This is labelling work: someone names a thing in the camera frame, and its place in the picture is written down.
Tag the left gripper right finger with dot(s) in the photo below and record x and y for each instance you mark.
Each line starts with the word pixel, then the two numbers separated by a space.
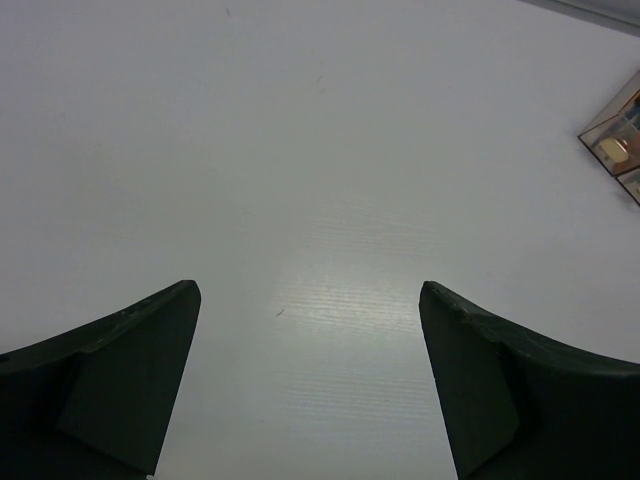
pixel 519 405

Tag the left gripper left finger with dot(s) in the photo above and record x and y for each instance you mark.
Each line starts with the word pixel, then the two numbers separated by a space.
pixel 96 402

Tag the clear container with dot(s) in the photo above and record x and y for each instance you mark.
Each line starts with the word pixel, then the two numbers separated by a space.
pixel 630 182
pixel 612 137

